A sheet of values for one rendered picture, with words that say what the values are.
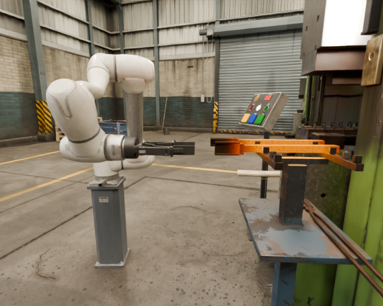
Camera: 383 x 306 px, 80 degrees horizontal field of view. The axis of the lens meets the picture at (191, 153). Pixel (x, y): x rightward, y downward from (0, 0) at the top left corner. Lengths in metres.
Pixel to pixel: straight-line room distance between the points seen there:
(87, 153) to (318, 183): 0.98
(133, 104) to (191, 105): 8.48
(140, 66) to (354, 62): 1.01
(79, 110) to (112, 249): 1.25
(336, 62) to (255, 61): 8.08
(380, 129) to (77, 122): 1.02
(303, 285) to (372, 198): 0.60
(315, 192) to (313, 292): 0.54
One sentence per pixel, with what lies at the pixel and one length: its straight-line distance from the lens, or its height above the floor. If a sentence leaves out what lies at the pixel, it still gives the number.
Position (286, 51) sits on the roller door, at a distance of 9.38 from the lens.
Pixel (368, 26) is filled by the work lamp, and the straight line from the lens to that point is 1.18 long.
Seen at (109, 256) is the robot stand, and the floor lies 0.09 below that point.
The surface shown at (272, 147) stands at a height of 0.97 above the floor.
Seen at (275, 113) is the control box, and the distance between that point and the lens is 1.73.
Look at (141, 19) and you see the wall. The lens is 11.44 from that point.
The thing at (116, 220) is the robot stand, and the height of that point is 0.35.
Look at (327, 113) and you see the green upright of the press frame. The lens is 1.60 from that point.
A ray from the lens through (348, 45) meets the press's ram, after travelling 1.30.
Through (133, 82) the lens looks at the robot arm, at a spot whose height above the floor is 1.22.
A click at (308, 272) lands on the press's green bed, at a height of 0.29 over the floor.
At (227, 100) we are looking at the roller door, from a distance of 9.35.
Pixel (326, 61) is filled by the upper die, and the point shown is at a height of 1.31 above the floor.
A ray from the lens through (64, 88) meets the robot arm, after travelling 0.70.
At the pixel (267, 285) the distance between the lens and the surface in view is 1.72.
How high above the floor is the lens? 1.11
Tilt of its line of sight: 12 degrees down
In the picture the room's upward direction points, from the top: straight up
